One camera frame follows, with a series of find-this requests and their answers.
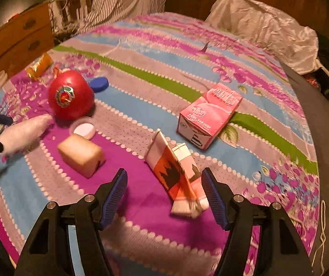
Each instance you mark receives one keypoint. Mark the orange white flattened carton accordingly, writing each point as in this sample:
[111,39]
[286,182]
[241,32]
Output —
[177,171]

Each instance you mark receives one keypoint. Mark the red pomegranate with sticker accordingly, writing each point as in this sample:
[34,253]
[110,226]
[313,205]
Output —
[69,96]

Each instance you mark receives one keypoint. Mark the white round lid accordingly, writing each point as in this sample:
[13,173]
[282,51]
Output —
[84,127]

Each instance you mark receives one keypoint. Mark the blue bottle cap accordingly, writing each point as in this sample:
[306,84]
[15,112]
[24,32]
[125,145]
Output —
[99,84]

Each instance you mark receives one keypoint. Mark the white satin cloth cover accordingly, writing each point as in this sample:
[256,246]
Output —
[270,29]

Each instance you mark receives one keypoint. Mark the yellow snack wrapper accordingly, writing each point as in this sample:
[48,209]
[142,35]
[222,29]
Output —
[38,67]

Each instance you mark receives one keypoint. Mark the pink drink carton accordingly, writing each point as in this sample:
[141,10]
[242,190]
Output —
[202,121]

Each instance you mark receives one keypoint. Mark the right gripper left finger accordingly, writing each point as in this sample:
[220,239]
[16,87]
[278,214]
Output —
[47,249]

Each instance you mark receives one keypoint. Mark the orange small wrapper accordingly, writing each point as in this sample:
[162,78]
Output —
[56,71]

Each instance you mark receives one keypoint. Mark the beige sponge block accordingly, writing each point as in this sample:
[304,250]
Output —
[81,154]

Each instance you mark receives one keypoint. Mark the wooden chest of drawers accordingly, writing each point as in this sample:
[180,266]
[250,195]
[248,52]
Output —
[25,37]

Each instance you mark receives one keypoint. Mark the purple floral bed sheet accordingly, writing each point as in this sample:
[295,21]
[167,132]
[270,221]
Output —
[156,66]

